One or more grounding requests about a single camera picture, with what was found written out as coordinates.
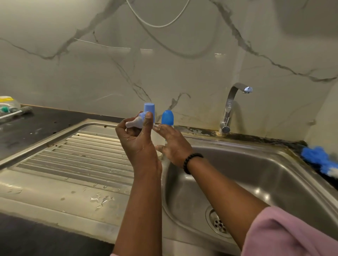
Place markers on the blue and white bottle brush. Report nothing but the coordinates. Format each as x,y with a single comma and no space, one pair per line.
317,155

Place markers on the person's right forearm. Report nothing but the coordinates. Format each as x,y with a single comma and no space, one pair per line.
227,198

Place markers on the translucent bottle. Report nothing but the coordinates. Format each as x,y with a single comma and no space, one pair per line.
136,122
149,107

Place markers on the cartoon print baby bottle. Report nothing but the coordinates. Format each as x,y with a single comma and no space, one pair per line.
167,117

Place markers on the person's right hand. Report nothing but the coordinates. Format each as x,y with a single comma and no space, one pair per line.
177,145

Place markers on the stainless steel sink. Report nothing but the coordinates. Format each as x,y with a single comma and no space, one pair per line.
68,158

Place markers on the chrome sink faucet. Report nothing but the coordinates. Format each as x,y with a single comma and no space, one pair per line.
228,111

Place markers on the pink shirt sleeve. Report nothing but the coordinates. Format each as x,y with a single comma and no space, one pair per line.
290,235

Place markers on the person's left forearm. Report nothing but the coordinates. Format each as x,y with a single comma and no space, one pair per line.
140,216

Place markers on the metal sink drain strainer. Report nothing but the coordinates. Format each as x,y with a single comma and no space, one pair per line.
216,224

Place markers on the person's left hand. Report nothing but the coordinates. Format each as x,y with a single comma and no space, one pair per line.
140,147

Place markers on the white plastic stick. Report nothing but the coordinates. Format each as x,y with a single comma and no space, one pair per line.
13,113

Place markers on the translucent bottle front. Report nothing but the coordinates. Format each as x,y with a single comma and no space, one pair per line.
149,107

